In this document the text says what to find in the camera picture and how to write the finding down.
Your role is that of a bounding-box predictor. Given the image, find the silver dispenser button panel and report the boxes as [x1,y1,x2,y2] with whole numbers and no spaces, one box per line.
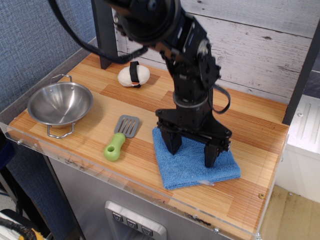
[104,200,167,240]

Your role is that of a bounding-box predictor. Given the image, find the dark grey post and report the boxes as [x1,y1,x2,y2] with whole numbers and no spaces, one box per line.
[282,0,320,126]
[91,0,118,57]

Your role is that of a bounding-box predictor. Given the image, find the dark grey right post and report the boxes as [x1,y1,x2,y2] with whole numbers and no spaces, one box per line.
[282,0,320,126]

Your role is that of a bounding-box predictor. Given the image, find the green handled grey spatula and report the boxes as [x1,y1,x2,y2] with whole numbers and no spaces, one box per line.
[103,115,140,162]

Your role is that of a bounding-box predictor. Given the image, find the stainless steel cabinet front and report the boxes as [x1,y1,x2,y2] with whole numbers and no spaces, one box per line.
[49,158,227,240]

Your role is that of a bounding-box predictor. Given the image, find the clear acrylic edge guard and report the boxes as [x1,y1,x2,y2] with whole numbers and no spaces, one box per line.
[1,114,289,240]

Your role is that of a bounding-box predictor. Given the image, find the white side cabinet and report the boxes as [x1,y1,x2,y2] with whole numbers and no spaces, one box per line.
[275,95,320,203]

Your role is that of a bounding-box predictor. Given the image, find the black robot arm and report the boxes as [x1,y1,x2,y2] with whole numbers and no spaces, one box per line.
[108,0,232,168]

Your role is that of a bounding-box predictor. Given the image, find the white plush sushi toy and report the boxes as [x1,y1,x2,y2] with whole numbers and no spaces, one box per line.
[117,61,151,88]

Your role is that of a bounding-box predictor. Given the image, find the dark grey left post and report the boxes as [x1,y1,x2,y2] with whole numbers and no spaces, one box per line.
[91,0,118,57]

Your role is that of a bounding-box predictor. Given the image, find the steel bowl with handles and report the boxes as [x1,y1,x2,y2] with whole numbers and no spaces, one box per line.
[27,74,94,139]

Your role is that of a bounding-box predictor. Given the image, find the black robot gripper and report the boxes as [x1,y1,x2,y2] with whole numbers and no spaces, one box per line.
[155,101,232,168]

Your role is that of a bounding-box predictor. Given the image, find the blue towel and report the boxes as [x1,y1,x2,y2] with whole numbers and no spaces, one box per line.
[152,127,241,190]

